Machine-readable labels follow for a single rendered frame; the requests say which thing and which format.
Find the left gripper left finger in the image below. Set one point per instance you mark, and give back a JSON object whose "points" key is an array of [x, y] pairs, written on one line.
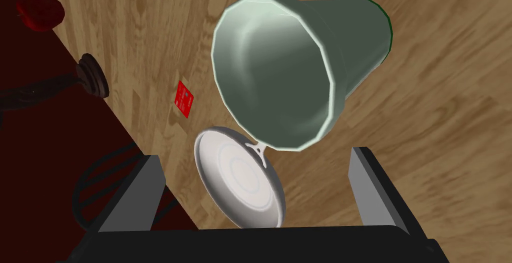
{"points": [[138, 199]]}

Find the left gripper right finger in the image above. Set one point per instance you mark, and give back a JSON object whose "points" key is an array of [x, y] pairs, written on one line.
{"points": [[372, 199]]}

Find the white plate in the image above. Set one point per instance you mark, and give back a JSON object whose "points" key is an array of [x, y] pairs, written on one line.
{"points": [[240, 179]]}

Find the red card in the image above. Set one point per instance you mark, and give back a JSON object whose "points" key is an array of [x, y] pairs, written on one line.
{"points": [[184, 99]]}

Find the green cup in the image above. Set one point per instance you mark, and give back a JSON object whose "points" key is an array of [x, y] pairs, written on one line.
{"points": [[280, 75]]}

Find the red round object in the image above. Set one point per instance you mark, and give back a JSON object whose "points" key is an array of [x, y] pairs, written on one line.
{"points": [[41, 12]]}

